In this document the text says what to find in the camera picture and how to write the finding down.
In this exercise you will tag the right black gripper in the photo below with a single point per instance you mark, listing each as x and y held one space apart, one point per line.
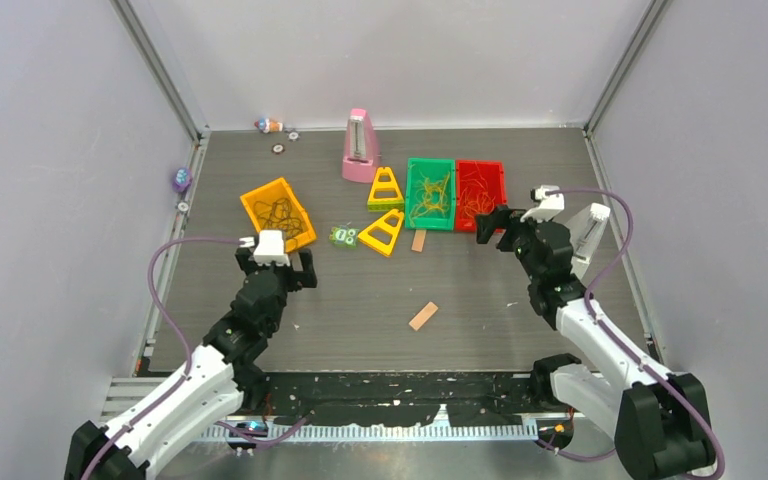
504 217

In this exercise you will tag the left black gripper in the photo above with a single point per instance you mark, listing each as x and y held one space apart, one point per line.
304 276

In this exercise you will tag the orange plastic bin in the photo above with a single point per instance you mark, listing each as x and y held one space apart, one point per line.
275 206

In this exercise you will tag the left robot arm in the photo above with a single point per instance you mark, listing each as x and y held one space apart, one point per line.
218 378

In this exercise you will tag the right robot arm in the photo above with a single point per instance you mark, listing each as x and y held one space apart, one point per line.
658 420

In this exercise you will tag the red plastic bin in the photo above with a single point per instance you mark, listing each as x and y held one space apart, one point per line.
480 186

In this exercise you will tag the green owl toy block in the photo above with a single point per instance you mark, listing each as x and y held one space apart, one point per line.
344 236

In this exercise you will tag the green plastic bin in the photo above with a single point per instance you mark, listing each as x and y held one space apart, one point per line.
430 194

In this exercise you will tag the small wooden block upright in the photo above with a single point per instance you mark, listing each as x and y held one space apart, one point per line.
418 242

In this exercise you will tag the white metronome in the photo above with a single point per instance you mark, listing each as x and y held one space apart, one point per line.
586 230

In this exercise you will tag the yellow triangle block lower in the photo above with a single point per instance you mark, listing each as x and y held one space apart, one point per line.
381 235

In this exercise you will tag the yellow triangle block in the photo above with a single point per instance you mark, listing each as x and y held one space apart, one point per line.
381 235
385 193

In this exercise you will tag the yellow triangle block upper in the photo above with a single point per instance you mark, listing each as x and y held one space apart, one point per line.
385 193

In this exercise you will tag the flat wooden block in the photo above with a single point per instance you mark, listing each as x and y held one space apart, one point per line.
423 316

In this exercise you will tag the purple toy ball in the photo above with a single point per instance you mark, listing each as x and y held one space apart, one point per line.
182 180

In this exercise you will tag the pink metronome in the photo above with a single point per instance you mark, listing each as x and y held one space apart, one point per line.
361 154

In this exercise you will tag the small toy figurine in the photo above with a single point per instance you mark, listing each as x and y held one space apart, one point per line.
268 125

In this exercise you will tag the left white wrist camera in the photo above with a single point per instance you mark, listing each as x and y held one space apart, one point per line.
268 247

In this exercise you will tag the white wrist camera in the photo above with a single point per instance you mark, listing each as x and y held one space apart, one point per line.
548 202
268 247

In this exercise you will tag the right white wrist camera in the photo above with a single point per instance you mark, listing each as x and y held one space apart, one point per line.
548 202

